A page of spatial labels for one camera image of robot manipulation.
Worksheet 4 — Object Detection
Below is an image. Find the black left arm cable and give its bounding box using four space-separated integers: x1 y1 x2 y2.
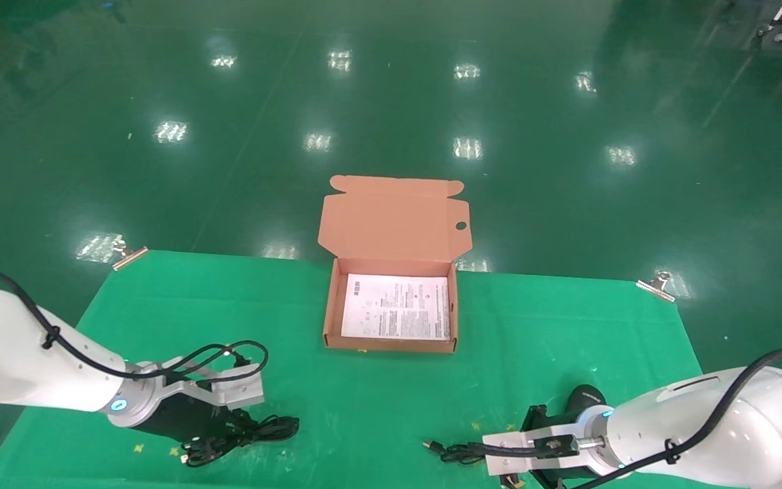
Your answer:
0 271 270 383

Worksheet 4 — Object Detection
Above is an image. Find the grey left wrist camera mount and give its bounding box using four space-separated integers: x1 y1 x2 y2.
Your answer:
136 357 265 412

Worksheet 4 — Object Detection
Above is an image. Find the white printed instruction sheet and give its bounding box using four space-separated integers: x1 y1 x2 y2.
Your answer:
341 273 451 341

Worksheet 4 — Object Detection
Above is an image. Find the orange cardboard box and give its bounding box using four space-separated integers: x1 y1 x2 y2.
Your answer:
318 175 473 355

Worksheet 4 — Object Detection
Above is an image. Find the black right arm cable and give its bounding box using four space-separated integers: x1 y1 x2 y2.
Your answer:
483 348 782 489

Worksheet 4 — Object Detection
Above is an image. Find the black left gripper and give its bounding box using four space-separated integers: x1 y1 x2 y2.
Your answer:
136 392 243 443

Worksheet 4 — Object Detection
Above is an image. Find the green table mat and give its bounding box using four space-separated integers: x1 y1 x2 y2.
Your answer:
0 249 705 489

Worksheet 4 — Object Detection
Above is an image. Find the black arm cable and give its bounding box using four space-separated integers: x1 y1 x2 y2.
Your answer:
483 348 782 489
0 271 270 383

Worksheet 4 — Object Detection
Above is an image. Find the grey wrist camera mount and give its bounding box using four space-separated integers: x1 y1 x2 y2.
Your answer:
136 357 265 412
482 424 596 477

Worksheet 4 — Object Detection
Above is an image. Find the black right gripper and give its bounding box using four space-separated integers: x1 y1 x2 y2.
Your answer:
522 405 569 433

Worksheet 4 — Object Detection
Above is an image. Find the metal binder clip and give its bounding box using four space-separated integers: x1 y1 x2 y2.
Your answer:
635 270 677 304
111 236 150 272

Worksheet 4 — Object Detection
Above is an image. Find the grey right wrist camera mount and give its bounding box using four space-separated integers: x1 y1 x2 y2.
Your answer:
482 424 596 477

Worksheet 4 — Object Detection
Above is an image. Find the black data cable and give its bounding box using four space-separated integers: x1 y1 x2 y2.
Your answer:
180 414 301 469

